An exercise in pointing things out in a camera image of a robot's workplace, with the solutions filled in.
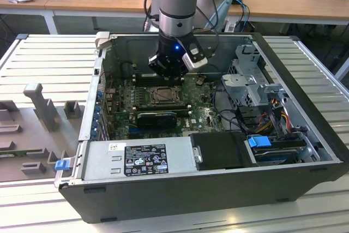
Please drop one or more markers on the thin metal locking lever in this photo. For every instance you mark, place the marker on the thin metal locking lever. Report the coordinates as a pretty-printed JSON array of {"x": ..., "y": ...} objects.
[
  {"x": 169, "y": 104},
  {"x": 156, "y": 86}
]

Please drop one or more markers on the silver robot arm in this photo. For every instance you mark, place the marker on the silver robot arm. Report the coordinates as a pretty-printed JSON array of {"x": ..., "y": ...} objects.
[{"x": 177, "y": 6}]

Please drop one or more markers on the CPU socket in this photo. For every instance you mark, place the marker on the CPU socket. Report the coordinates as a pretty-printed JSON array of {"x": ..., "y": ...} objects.
[{"x": 150, "y": 91}]

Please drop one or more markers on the round coin battery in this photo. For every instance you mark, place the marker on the round coin battery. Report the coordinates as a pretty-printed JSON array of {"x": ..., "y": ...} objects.
[{"x": 200, "y": 81}]

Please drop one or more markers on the black graphics card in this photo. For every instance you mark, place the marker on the black graphics card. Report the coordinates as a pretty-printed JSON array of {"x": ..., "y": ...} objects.
[{"x": 156, "y": 120}]

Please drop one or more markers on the grey case release latch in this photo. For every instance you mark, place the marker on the grey case release latch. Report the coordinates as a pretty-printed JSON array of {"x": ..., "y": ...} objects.
[{"x": 103, "y": 38}]

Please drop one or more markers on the small white box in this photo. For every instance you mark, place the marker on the small white box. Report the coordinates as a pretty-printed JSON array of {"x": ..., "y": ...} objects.
[{"x": 230, "y": 27}]

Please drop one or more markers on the green motherboard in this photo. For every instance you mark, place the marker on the green motherboard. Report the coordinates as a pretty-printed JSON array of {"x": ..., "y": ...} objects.
[{"x": 203, "y": 128}]

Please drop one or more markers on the pale blue teach pendant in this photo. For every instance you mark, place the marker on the pale blue teach pendant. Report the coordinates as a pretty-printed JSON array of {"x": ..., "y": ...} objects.
[{"x": 223, "y": 12}]

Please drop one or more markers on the grey metal drive cage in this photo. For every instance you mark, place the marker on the grey metal drive cage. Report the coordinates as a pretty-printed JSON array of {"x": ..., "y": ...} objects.
[{"x": 240, "y": 88}]

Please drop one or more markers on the grey power supply unit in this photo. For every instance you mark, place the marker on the grey power supply unit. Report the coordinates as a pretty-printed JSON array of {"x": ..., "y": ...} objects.
[{"x": 101, "y": 162}]

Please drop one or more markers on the hard disk in blue carrier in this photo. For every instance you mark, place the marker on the hard disk in blue carrier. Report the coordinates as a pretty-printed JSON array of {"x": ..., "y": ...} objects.
[{"x": 257, "y": 142}]

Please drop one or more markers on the black open PC case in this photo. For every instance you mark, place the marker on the black open PC case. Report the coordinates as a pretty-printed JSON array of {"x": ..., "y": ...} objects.
[{"x": 191, "y": 197}]

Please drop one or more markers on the blue case latch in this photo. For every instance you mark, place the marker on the blue case latch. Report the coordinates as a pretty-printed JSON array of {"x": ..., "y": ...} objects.
[{"x": 61, "y": 165}]

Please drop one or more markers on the grey parts rack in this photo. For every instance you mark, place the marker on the grey parts rack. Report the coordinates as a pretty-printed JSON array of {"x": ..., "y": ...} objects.
[{"x": 30, "y": 134}]

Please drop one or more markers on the green RAM stick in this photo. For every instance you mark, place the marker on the green RAM stick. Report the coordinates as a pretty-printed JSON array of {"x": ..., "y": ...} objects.
[{"x": 11, "y": 155}]

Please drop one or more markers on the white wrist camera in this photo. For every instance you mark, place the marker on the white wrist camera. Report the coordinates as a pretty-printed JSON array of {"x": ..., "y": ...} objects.
[{"x": 195, "y": 62}]

